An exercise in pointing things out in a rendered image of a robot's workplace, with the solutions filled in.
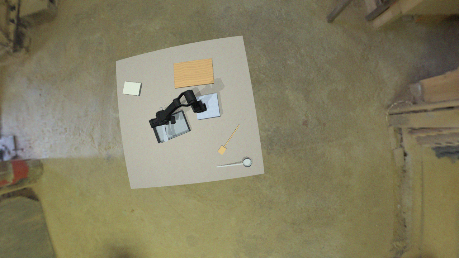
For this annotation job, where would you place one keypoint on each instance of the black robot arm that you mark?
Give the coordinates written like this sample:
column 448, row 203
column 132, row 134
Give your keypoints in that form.
column 163, row 116

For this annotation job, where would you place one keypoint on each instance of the light brown wooden board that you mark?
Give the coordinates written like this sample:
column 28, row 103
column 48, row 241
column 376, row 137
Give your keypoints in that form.
column 193, row 73

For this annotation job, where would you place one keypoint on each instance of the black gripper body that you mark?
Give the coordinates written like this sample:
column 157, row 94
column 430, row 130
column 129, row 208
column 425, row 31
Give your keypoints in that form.
column 172, row 120

